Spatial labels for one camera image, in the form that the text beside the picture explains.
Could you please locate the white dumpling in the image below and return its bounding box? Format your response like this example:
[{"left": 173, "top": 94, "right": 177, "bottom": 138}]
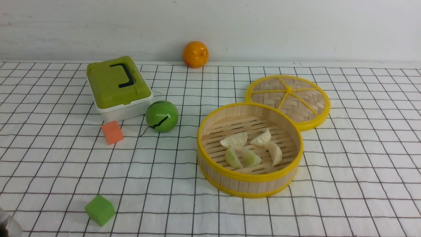
[
  {"left": 250, "top": 128, "right": 272, "bottom": 147},
  {"left": 264, "top": 142, "right": 283, "bottom": 167},
  {"left": 220, "top": 132, "right": 248, "bottom": 150}
]

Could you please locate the green tinted dumpling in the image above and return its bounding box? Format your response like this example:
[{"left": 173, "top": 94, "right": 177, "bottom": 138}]
[
  {"left": 241, "top": 146, "right": 261, "bottom": 168},
  {"left": 224, "top": 147, "right": 243, "bottom": 169}
]

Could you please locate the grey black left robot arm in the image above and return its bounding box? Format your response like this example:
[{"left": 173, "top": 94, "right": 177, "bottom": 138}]
[{"left": 0, "top": 208, "right": 23, "bottom": 237}]

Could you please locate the bamboo steamer tray yellow rim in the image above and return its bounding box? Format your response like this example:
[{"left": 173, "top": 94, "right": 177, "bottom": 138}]
[{"left": 197, "top": 103, "right": 304, "bottom": 198}]

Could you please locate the woven bamboo steamer lid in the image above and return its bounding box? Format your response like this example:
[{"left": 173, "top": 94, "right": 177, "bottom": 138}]
[{"left": 245, "top": 75, "right": 331, "bottom": 131}]

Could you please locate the green ball with crack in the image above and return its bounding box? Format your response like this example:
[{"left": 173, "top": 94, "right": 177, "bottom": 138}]
[{"left": 145, "top": 100, "right": 179, "bottom": 133}]

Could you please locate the orange fruit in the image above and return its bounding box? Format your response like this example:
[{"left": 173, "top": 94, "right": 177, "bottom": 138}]
[{"left": 182, "top": 41, "right": 209, "bottom": 68}]

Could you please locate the green lidded white box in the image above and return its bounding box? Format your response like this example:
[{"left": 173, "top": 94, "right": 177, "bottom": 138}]
[{"left": 86, "top": 56, "right": 153, "bottom": 123}]

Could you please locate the orange foam cube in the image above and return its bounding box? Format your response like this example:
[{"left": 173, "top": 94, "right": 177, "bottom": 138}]
[{"left": 101, "top": 120, "right": 124, "bottom": 145}]

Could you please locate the green foam cube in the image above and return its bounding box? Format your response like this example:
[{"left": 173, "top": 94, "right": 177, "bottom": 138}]
[{"left": 85, "top": 195, "right": 116, "bottom": 226}]

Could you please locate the white black grid tablecloth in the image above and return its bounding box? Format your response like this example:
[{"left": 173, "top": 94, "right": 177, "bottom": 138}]
[{"left": 0, "top": 60, "right": 420, "bottom": 237}]

